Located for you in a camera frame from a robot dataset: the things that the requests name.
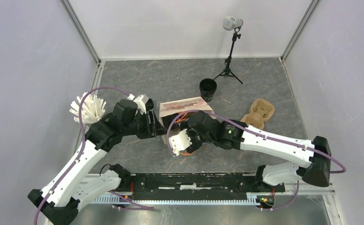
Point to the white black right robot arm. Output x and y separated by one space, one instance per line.
305 160

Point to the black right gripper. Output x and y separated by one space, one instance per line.
195 144

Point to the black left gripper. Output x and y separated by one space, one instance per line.
154 129

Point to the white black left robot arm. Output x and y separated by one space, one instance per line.
62 199

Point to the microphone on black tripod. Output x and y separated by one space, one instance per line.
230 23

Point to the white straws in cup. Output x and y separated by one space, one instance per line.
93 109

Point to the paper takeout bag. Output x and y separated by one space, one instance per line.
174 114

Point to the stack of black cups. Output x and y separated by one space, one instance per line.
207 89

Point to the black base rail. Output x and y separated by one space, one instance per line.
186 188

